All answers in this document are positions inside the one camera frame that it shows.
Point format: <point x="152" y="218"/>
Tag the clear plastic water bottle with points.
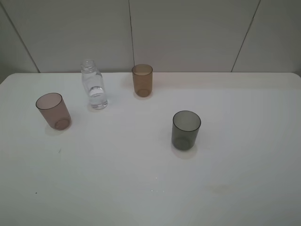
<point x="93" y="84"/>

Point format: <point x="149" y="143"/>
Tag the grey translucent cup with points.
<point x="185" y="129"/>

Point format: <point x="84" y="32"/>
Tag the amber translucent cup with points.
<point x="142" y="79"/>

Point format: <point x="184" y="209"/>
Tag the pink translucent cup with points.
<point x="53" y="109"/>

